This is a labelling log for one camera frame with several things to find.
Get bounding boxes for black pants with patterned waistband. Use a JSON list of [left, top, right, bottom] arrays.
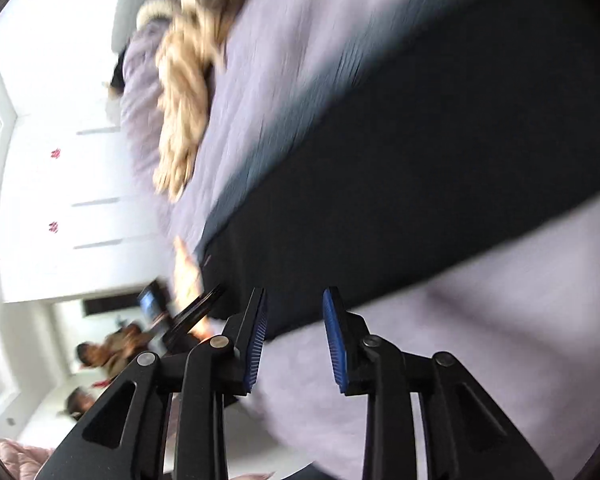
[[197, 0, 600, 343]]

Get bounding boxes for dark screen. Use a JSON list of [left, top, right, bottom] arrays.
[[137, 282, 170, 322]]

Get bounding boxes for orange cloth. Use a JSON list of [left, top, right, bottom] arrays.
[[172, 237, 216, 341]]

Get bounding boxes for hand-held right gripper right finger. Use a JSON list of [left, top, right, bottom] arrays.
[[323, 287, 556, 480]]

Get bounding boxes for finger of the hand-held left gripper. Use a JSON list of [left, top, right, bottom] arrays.
[[161, 284, 227, 356]]

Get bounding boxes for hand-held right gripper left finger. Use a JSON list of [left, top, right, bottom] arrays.
[[35, 287, 270, 480]]

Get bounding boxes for pink quilt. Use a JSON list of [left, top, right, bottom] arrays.
[[0, 437, 57, 480]]

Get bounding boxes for beige knit blanket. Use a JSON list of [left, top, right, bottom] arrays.
[[152, 0, 241, 203]]

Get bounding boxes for cream fur cloth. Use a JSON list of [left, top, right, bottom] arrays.
[[136, 0, 182, 31]]

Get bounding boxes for white wardrobe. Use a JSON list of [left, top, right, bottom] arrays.
[[0, 0, 173, 306]]

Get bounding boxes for lavender plush blanket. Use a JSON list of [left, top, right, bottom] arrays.
[[117, 0, 600, 480]]

